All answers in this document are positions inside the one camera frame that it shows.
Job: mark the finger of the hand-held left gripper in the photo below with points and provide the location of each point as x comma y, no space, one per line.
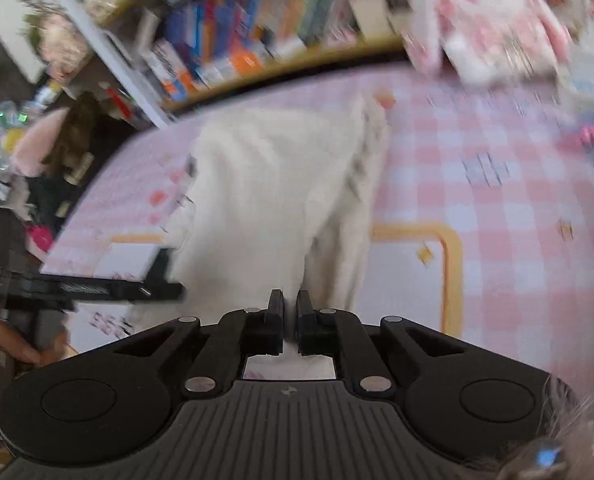
127,287

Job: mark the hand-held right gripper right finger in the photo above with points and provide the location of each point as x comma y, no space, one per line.
303,332

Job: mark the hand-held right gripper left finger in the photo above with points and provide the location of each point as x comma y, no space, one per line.
276,320

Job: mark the cream white garment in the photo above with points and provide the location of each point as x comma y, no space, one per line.
277,185

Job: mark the person's left hand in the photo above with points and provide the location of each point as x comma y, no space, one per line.
7,347

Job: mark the pink plush cushion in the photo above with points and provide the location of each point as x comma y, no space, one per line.
34,147

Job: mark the brown plush toy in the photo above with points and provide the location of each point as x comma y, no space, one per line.
74,135

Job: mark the pink checkered blanket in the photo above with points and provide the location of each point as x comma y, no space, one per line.
507,260

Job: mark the dried flower decoration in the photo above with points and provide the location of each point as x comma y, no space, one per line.
59,30

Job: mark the wooden bookshelf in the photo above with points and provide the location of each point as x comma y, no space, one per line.
287,67

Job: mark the small pink toy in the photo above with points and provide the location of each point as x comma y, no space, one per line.
591,135

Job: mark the white pink plush toy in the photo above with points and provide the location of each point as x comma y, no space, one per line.
492,15

